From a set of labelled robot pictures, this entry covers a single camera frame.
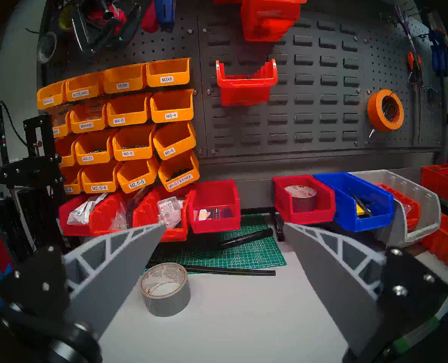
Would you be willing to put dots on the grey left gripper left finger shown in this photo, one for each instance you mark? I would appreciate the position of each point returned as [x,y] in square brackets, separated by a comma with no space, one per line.
[114,267]

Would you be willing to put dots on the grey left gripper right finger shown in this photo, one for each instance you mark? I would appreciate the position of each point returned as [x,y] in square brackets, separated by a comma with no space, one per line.
[341,283]

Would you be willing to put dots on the red plastic storage bin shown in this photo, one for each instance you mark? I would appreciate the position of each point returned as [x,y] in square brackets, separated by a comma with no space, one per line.
[212,194]
[103,218]
[144,214]
[411,214]
[435,184]
[307,217]
[67,224]

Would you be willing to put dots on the blue and red hand tool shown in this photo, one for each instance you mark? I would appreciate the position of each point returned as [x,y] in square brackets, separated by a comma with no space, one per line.
[165,6]

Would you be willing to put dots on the clear bag of small parts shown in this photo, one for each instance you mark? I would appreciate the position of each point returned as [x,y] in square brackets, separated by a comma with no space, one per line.
[169,213]
[119,218]
[82,211]

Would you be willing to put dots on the small blue plastic bin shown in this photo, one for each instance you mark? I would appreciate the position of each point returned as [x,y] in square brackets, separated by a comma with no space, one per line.
[345,214]

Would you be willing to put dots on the black marker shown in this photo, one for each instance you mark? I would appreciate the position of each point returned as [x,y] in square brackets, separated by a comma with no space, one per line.
[279,228]

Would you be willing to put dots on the yellow bin labelled M2.5-6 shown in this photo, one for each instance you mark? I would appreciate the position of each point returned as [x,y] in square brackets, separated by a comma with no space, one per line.
[101,179]

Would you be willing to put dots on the green cutting mat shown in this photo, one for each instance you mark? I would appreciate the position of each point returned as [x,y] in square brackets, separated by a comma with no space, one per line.
[254,252]

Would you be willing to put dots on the yellow bin labelled M2.5-5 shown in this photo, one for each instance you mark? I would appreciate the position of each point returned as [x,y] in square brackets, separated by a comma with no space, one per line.
[137,175]

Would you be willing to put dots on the yellow small parts bin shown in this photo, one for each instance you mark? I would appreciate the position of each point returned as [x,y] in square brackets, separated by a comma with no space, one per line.
[66,152]
[52,95]
[72,180]
[61,124]

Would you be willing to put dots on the black bar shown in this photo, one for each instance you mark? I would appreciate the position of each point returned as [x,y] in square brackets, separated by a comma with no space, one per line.
[246,238]

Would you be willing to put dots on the large beige plastic bin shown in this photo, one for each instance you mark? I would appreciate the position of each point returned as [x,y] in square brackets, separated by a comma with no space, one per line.
[428,207]

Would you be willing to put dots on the yellow bin labelled M4-0.7X6 HEX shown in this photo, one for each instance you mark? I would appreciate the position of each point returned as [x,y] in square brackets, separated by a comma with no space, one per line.
[178,171]

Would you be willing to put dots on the yellow bin labelled M3-12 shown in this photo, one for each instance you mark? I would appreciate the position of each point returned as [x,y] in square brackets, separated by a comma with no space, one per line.
[95,148]

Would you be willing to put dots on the yellow bin labelled M3-8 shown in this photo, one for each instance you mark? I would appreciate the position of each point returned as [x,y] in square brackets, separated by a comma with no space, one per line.
[133,145]

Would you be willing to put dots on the yellow bin labelled M3-6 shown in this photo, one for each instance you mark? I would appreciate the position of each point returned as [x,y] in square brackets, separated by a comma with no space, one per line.
[175,141]

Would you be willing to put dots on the yellow bin labelled M4X4X6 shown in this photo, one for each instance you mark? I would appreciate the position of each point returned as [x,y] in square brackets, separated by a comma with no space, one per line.
[89,118]

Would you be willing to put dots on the yellow bin labelled M4-6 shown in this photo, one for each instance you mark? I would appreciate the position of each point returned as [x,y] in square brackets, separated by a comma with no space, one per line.
[129,110]

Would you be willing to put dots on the yellow bin labelled M3-4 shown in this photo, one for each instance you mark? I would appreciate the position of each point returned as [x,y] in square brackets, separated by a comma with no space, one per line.
[171,107]

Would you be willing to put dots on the orange tape roll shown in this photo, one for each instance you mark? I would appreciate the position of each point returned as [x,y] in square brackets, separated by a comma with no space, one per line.
[373,112]

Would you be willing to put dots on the grey louvred pegboard panel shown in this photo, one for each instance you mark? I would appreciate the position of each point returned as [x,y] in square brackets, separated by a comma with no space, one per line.
[314,82]

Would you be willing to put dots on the yellow bin labelled M3X6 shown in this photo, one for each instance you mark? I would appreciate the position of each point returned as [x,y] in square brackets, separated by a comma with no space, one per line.
[167,71]

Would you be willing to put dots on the grey tape roll on peg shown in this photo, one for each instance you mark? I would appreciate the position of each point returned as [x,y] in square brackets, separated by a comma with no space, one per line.
[42,48]

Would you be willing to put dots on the black vise clamp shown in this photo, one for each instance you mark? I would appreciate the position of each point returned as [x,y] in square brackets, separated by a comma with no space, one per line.
[91,37]

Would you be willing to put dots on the red and white tape roll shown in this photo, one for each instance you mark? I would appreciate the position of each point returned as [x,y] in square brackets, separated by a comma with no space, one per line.
[112,14]

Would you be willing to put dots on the yellow tape roll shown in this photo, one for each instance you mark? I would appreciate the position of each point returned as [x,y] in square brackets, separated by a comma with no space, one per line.
[64,18]

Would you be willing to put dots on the grey duct tape roll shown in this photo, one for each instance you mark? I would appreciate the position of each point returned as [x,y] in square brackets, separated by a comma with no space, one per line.
[169,305]

